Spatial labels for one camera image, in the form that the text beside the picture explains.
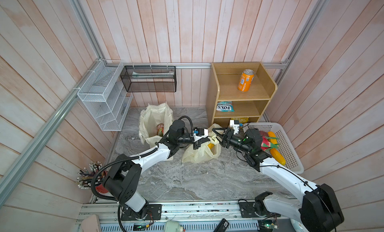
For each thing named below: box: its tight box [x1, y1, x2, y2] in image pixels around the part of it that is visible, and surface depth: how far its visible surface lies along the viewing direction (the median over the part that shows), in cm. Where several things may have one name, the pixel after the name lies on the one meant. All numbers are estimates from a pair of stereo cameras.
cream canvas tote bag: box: [138, 102, 174, 148], surface depth 91 cm
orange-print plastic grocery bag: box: [181, 123, 223, 164], surface depth 77 cm
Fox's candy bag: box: [216, 101, 235, 112], surface depth 95 cm
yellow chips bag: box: [238, 117, 249, 124], surface depth 109 cm
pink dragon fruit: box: [260, 136, 280, 151], surface depth 92 cm
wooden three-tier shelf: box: [205, 62, 278, 127], surface depth 94 cm
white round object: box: [165, 220, 180, 232], surface depth 67 cm
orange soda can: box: [237, 69, 255, 92], surface depth 80 cm
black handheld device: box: [213, 218, 230, 232], surface depth 69 cm
